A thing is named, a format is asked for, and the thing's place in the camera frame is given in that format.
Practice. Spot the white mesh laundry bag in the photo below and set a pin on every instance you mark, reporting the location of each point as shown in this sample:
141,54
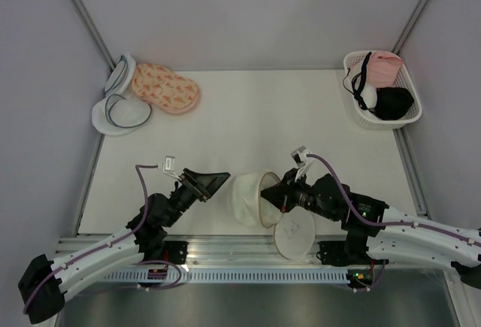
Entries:
294,232

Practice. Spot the white slotted cable duct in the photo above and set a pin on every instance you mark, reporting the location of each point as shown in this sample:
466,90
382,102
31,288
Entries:
231,275

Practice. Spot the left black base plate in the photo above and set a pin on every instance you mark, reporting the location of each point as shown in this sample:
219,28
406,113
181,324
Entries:
175,252

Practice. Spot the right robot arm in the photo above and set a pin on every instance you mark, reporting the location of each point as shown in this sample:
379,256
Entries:
377,233

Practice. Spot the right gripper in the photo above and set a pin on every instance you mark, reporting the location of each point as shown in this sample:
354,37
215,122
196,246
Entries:
280,195

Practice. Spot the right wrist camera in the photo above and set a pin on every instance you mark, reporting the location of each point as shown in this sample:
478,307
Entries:
300,156

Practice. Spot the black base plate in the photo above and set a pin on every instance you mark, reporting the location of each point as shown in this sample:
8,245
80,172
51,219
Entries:
175,252
333,253

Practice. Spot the floral peach laundry bag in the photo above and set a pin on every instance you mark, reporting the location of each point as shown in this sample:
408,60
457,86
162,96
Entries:
162,88

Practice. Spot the white bra in basket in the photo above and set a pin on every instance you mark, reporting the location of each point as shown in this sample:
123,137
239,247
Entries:
369,96

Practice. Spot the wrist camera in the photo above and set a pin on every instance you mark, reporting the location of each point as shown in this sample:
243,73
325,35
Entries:
168,164
300,156

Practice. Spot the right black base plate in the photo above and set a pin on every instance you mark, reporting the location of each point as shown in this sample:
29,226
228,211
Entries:
333,253

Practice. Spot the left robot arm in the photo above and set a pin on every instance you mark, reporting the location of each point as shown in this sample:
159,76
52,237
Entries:
47,284

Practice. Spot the pink bra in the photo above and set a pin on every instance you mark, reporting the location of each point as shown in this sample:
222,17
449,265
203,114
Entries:
383,68

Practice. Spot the white grey-trimmed mesh bag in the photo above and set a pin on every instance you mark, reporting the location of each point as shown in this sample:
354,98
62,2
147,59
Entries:
117,115

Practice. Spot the black bra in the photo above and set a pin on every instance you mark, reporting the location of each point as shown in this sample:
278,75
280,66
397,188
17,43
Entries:
393,103

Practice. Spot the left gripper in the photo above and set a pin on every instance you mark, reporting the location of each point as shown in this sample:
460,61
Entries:
207,184

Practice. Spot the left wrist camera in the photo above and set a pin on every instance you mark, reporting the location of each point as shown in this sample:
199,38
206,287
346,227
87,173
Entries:
168,164

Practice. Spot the white plastic basket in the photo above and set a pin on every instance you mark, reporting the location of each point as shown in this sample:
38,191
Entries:
354,81

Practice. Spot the aluminium mounting rail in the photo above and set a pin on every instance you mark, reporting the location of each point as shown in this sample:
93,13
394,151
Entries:
250,251

